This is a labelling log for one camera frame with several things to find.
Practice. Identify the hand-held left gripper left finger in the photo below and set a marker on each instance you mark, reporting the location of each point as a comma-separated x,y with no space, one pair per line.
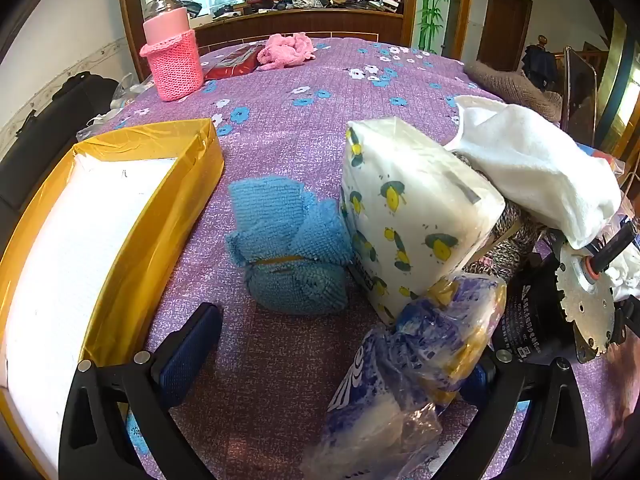
186,360

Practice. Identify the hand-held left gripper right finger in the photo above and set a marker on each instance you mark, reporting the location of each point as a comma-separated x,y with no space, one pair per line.
481,384

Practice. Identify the grey speckled knit cloth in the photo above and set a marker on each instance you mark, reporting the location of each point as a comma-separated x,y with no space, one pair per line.
515,240

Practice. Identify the blue tissue rolls plastic bag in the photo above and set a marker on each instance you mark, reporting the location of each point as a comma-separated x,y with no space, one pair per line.
400,360

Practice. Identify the yellow taped foam box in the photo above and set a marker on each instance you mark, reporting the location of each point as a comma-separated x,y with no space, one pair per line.
165,240

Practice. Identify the lemon print tissue pack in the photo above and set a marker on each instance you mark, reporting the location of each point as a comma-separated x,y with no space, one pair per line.
425,200

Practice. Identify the white towel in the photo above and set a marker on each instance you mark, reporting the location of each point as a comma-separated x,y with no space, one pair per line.
530,160

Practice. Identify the blue towel bundle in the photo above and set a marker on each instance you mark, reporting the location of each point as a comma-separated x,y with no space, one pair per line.
280,220

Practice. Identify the glass panel chair back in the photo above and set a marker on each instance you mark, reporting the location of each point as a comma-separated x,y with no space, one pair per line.
580,95

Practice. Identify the brown knit cloth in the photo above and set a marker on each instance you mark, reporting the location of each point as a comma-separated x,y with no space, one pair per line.
510,85

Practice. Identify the dark hanging clothes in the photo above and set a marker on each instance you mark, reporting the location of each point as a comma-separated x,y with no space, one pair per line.
540,65

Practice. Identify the clear plastic bags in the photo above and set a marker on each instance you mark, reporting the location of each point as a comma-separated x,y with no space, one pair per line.
120,95

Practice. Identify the black bag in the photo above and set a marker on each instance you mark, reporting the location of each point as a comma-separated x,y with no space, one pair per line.
50,120

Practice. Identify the brown door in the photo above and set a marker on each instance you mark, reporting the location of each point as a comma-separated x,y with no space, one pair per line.
502,25

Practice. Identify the red packet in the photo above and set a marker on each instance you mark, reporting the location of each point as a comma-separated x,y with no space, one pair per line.
232,62

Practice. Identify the bottle with pink knit cover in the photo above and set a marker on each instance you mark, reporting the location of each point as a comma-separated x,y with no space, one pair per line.
172,55

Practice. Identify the pink cloth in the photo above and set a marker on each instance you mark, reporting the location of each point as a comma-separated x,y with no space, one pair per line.
285,50

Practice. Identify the wooden headboard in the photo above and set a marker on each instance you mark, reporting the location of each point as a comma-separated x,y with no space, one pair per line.
300,25

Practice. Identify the bamboo wall sticker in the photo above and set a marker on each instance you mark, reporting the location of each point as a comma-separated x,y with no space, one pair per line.
431,5

